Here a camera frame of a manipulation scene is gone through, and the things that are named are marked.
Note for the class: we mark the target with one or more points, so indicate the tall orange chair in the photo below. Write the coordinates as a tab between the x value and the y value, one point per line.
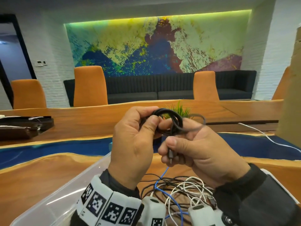
90	87

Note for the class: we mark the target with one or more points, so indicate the person's left hand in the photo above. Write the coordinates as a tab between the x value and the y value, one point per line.
131	148

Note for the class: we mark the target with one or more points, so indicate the black right wristband with marker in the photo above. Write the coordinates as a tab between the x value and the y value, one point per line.
258	204

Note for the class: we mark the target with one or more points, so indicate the brown cardboard sheet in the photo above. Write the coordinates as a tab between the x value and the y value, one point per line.
291	103

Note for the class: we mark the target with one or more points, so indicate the green potted plant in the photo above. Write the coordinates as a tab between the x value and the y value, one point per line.
181	110

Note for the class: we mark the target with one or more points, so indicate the person's right hand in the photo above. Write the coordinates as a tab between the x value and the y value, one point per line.
207	152

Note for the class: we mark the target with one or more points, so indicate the dark brown leather case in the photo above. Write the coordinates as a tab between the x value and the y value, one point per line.
21	131

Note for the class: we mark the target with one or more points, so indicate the black left wristband with markers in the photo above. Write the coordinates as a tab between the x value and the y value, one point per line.
103	204

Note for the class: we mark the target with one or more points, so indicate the white wall switch panel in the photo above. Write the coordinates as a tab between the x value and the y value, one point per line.
41	63

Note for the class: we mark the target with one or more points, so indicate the clear plastic organizer box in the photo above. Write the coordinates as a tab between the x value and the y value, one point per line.
54	204

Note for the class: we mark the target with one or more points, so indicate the black door frame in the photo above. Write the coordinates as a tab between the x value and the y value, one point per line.
25	56

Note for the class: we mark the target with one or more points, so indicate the colourful abstract wall painting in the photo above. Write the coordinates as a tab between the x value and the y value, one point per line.
141	44

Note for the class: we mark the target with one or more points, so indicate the black sofa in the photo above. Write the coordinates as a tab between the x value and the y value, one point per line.
145	89

